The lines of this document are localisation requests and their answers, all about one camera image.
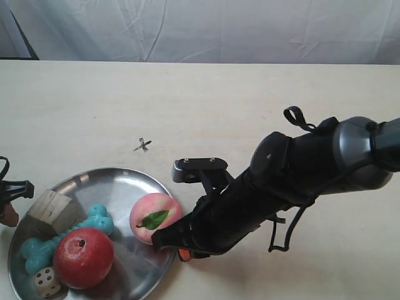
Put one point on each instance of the white backdrop cloth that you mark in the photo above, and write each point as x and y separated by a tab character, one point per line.
296	32

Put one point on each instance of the cross tape mark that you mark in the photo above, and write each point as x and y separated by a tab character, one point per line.
143	145

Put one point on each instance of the large round metal plate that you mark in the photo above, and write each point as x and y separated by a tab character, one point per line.
137	268

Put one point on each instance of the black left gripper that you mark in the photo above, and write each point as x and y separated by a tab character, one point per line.
11	190

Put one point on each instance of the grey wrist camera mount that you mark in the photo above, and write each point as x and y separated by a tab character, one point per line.
187	170

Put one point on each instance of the teal bone-shaped toy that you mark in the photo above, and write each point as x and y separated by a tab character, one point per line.
39	254

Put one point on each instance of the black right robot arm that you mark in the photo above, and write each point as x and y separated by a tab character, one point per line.
285	172

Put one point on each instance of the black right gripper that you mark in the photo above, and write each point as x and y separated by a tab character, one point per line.
219	220

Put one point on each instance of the pale wooden block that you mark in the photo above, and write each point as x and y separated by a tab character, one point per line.
52	213

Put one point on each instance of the red apple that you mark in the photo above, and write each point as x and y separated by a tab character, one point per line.
83	258

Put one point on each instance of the pink peach with leaf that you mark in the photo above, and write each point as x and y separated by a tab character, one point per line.
153	212

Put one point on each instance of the white die with dots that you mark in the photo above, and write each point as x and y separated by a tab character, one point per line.
46	282

